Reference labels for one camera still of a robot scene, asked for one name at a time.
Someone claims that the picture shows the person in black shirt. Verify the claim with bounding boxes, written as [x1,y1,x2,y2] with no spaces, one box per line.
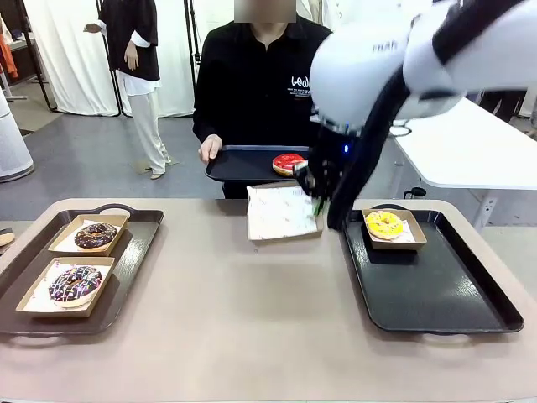
[192,0,335,201]

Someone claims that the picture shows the yellow glazed donut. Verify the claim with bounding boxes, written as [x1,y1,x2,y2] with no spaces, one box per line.
[365,211,405,242]

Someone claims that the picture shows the white table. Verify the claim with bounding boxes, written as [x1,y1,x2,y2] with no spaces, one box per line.
[392,94,537,228]

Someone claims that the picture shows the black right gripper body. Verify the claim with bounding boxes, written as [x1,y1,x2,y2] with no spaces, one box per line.
[312,120,364,178]

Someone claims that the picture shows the white ribbed cylindrical appliance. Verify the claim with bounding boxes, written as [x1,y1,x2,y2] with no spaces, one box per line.
[0,89,35,183]

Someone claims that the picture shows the person right hand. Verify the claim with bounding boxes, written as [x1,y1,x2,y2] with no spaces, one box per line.
[199,134,224,165]

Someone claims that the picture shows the red glazed donut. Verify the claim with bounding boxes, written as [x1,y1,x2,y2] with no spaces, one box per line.
[272,153,310,178]

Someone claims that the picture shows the kraft paper food box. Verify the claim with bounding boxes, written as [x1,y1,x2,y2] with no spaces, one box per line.
[15,255,117,319]
[362,208,429,252]
[246,180,326,242]
[47,213,129,258]

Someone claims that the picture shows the black right arm cable sleeve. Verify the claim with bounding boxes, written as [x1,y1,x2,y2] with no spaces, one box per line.
[326,0,517,232]

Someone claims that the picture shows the white hanging coat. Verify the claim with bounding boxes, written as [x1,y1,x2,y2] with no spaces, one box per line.
[310,0,337,27]

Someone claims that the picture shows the person right forearm black sleeve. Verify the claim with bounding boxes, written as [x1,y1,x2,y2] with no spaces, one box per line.
[192,98,222,143]

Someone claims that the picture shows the chocolate glazed donut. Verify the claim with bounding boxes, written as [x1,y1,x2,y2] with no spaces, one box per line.
[74,223,119,252]

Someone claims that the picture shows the black stand pole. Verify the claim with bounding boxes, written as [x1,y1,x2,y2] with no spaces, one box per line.
[184,0,205,115]

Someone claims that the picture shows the brown plastic tray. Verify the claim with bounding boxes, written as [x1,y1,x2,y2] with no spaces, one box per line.
[0,204,165,338]

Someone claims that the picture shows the white curtain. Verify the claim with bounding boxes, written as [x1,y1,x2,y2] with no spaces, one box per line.
[24,0,211,119]

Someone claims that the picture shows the dark donut with colourful sprinkles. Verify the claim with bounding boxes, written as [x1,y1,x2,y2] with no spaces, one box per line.
[47,264,104,309]

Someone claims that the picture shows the large black plastic tray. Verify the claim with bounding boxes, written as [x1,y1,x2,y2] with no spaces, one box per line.
[338,204,525,336]

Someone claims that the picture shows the mannequin black top white trousers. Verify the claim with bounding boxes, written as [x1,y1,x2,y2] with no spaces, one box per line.
[82,0,173,181]

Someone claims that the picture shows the small black serving tray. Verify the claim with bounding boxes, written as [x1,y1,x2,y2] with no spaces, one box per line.
[204,144,314,183]

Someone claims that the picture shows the orange hanging garment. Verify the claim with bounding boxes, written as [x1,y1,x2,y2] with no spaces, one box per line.
[0,35,20,81]

